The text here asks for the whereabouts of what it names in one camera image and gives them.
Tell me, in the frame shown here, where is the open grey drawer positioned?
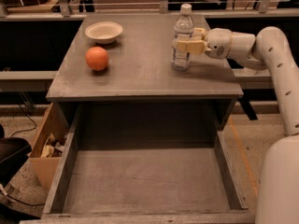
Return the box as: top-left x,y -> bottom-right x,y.
22,104 -> 254,224

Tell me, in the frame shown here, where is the black chair base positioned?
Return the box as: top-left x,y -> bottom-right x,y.
0,125 -> 32,187

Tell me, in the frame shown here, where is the grey cabinet with top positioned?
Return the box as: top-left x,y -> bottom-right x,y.
47,13 -> 243,127

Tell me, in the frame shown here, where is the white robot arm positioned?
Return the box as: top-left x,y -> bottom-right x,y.
172,26 -> 299,224

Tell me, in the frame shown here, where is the grey side shelf rail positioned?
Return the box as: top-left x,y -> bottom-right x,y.
0,71 -> 56,92

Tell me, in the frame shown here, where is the orange ball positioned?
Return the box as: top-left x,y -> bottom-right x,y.
85,47 -> 109,71

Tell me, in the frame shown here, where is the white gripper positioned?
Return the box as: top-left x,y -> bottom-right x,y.
172,28 -> 233,60

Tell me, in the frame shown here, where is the cardboard box with trash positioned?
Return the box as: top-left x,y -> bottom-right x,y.
30,103 -> 69,190

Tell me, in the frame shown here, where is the clear plastic water bottle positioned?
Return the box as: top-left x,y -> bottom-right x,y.
171,4 -> 194,71

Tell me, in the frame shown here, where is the white paper bowl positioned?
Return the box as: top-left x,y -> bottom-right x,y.
85,21 -> 123,45

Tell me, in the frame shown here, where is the black floor cable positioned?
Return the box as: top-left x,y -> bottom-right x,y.
9,103 -> 38,138

